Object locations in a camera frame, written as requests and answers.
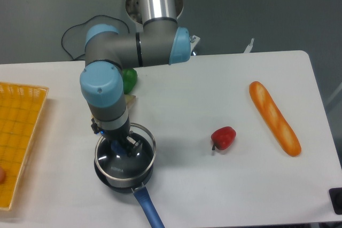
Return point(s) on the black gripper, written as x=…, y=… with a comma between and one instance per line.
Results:
x=117, y=133

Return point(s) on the glass pot lid blue knob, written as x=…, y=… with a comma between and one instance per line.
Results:
x=121, y=169

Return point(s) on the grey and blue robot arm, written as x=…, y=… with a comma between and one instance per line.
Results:
x=108, y=53

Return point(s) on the dark blue saucepan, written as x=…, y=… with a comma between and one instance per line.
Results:
x=142, y=196

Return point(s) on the wrapped brown bread slice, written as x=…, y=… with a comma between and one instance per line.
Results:
x=130, y=100

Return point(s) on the green bell pepper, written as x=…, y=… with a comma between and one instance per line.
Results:
x=129, y=77

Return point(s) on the red bell pepper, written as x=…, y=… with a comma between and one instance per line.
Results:
x=223, y=138

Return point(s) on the yellow woven basket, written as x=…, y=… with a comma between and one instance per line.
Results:
x=21, y=107

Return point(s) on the orange baguette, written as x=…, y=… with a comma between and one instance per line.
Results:
x=274, y=119

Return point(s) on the black device at table corner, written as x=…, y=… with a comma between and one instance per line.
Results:
x=336, y=196

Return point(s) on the white table clamp bracket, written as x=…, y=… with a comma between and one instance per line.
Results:
x=249, y=47

